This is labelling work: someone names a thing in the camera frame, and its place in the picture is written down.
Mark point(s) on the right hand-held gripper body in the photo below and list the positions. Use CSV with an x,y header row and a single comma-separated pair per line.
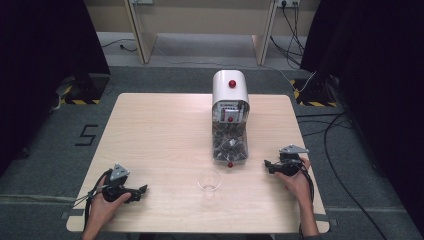
x,y
289,164

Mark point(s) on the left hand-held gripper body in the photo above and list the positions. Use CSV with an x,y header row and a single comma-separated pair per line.
x,y
115,188

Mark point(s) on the person's right hand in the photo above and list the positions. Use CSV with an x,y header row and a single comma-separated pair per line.
x,y
297,185

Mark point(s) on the person's left hand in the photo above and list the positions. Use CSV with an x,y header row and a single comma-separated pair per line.
x,y
103,208

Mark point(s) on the pile of tea bags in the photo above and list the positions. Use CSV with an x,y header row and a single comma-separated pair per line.
x,y
230,143

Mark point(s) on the clear plastic cup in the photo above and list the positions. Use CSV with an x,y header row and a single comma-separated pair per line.
x,y
209,182

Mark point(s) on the black stand base striped tape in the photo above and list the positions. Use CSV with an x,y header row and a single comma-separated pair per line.
x,y
315,92
87,89

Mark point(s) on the white dispenser with red knobs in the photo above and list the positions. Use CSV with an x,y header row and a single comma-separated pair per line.
x,y
230,90

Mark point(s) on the black curtain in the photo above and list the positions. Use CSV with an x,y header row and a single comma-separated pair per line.
x,y
40,66
376,66

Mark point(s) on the white wall socket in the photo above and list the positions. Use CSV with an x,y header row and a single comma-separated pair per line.
x,y
288,2

